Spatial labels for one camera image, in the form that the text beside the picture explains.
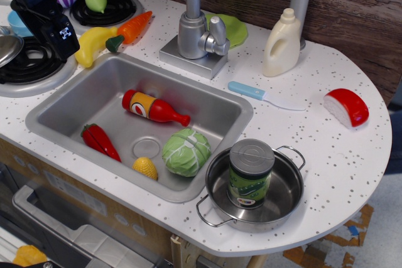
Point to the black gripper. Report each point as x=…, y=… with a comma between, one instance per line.
x=60, y=34

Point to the green labelled tin can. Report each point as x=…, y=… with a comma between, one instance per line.
x=250, y=165

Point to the stainless steel pan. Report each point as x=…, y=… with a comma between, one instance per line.
x=283, y=197

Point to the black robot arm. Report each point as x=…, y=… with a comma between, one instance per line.
x=34, y=13

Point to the yellow toy banana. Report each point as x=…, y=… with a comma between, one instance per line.
x=92, y=42

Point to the light blue bowl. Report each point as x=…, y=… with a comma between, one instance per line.
x=17, y=25

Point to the front left stove burner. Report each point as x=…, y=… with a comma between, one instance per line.
x=35, y=70

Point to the stove burner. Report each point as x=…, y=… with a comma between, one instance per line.
x=116, y=13
x=35, y=70

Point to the green toy pear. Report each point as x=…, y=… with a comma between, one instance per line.
x=96, y=5

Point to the silver pot lid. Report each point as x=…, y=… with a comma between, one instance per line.
x=11, y=46

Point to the right stove burner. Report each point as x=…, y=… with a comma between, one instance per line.
x=116, y=13

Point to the orange toy carrot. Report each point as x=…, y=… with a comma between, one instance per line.
x=129, y=31

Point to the red ketchup bottle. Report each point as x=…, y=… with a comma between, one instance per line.
x=152, y=108

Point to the red toy chili pepper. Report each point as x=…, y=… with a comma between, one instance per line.
x=95, y=137

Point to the silver toy sink basin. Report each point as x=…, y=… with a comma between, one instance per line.
x=94, y=96

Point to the silver toy faucet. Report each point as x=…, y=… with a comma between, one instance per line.
x=201, y=46

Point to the yellow toy corn piece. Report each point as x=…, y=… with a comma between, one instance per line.
x=146, y=167

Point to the green toy cabbage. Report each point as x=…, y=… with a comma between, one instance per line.
x=186, y=152

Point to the green toy plate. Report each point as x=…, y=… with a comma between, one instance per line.
x=236, y=30

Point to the toy oven door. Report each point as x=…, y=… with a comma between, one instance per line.
x=74, y=229

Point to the cream detergent bottle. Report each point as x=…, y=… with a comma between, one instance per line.
x=283, y=45

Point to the yellow toy on floor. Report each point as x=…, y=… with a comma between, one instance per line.
x=29, y=255

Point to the red rind cheese wedge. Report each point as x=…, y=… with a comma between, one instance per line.
x=347, y=107

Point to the blue handled toy knife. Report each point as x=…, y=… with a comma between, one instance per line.
x=262, y=95

